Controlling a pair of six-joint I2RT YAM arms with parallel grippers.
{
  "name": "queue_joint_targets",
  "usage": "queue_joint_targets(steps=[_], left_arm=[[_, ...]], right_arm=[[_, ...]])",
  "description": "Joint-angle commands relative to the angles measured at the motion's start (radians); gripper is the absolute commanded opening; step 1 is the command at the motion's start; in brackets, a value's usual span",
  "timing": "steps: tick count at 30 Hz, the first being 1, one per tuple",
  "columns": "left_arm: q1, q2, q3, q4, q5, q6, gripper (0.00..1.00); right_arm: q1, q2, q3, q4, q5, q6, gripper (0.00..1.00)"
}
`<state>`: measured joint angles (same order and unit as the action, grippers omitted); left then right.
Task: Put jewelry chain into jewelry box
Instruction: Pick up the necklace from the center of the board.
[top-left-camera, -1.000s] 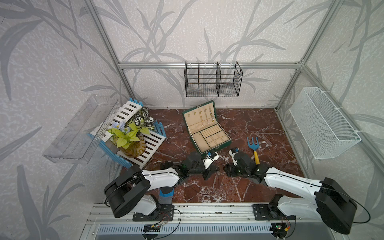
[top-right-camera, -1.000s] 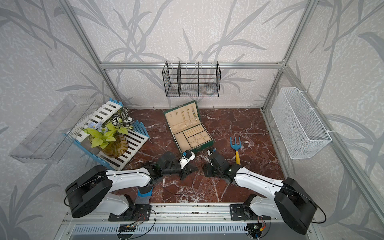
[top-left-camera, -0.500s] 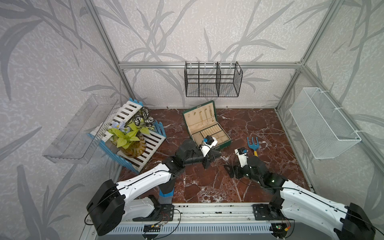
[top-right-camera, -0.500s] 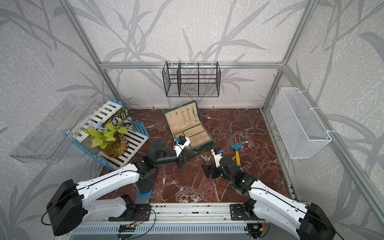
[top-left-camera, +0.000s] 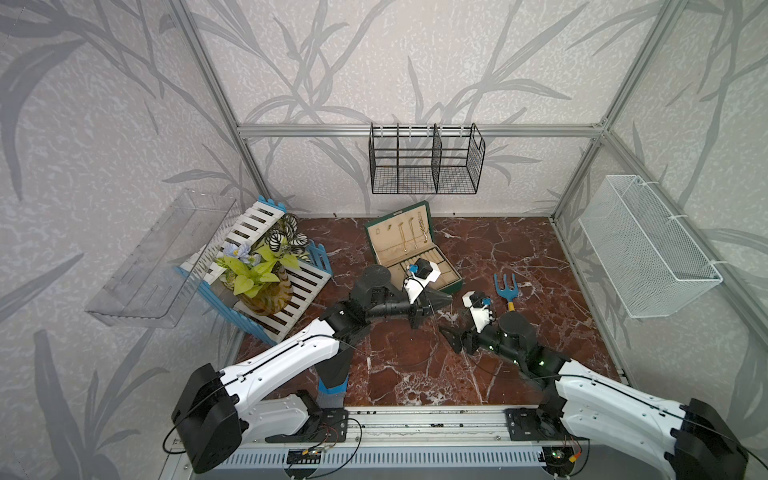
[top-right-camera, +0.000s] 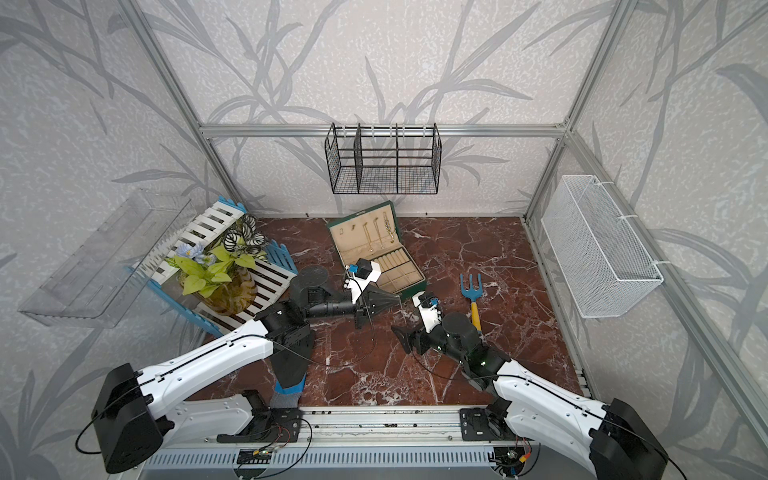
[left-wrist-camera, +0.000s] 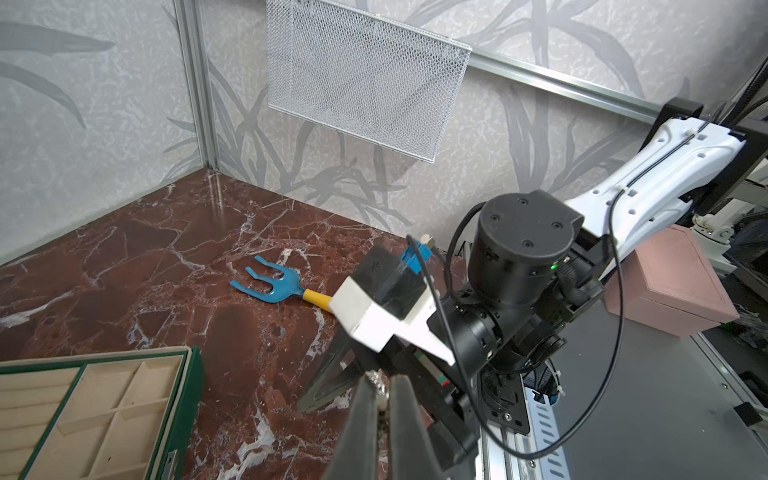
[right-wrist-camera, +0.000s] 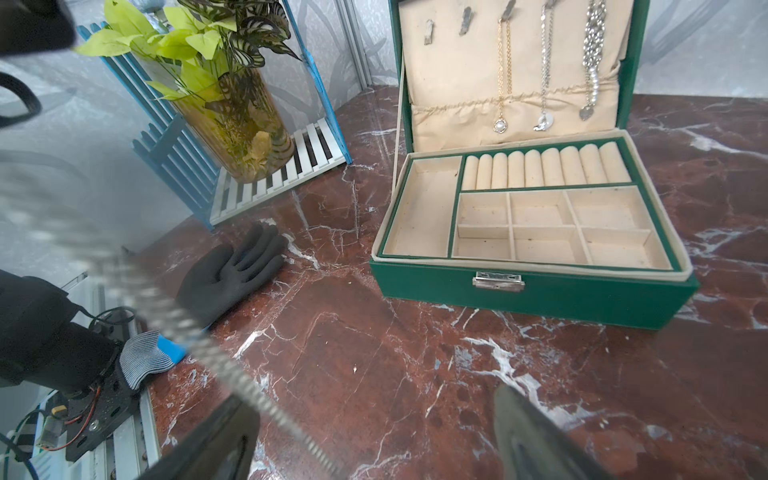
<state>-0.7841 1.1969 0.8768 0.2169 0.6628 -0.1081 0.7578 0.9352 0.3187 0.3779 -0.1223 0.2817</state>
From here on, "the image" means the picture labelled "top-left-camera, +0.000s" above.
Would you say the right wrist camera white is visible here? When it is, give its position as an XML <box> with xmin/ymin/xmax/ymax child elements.
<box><xmin>462</xmin><ymin>291</ymin><xmax>494</xmax><ymax>333</ymax></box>

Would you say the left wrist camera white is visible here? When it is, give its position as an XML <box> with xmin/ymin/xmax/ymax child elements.
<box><xmin>403</xmin><ymin>258</ymin><xmax>441</xmax><ymax>304</ymax></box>

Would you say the blue garden fork yellow handle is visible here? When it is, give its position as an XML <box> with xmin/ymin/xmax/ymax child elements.
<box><xmin>493</xmin><ymin>274</ymin><xmax>520</xmax><ymax>311</ymax></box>

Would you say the green jewelry box beige lining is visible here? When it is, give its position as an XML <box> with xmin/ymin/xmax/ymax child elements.
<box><xmin>365</xmin><ymin>201</ymin><xmax>463</xmax><ymax>295</ymax></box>

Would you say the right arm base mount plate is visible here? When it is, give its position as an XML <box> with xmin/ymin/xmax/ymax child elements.
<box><xmin>504</xmin><ymin>407</ymin><xmax>586</xmax><ymax>441</ymax></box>

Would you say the white blue slatted fence stand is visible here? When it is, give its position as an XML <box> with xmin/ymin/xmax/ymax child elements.
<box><xmin>175</xmin><ymin>197</ymin><xmax>332</xmax><ymax>345</ymax></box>

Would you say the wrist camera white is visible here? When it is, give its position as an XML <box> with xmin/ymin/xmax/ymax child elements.
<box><xmin>403</xmin><ymin>258</ymin><xmax>441</xmax><ymax>304</ymax></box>
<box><xmin>462</xmin><ymin>291</ymin><xmax>494</xmax><ymax>333</ymax></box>

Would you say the white mesh wall basket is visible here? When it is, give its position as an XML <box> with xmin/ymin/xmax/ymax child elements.
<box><xmin>579</xmin><ymin>175</ymin><xmax>723</xmax><ymax>319</ymax></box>

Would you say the black wire wall basket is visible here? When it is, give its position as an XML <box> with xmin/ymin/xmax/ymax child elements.
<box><xmin>368</xmin><ymin>124</ymin><xmax>486</xmax><ymax>195</ymax></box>

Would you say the green plant in amber vase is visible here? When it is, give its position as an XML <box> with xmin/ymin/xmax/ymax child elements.
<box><xmin>216</xmin><ymin>214</ymin><xmax>309</xmax><ymax>316</ymax></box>

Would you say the clear acrylic wall shelf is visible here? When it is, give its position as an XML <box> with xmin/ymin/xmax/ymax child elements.
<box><xmin>85</xmin><ymin>189</ymin><xmax>241</xmax><ymax>329</ymax></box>

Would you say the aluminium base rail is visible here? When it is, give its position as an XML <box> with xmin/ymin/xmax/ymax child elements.
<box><xmin>157</xmin><ymin>403</ymin><xmax>700</xmax><ymax>480</ymax></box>

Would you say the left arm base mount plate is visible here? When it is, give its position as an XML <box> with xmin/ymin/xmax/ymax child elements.
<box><xmin>265</xmin><ymin>389</ymin><xmax>350</xmax><ymax>444</ymax></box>

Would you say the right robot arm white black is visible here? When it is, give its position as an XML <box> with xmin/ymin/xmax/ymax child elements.
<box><xmin>440</xmin><ymin>311</ymin><xmax>749</xmax><ymax>479</ymax></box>

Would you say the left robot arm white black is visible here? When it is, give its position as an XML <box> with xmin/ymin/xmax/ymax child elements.
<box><xmin>171</xmin><ymin>258</ymin><xmax>452</xmax><ymax>474</ymax></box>

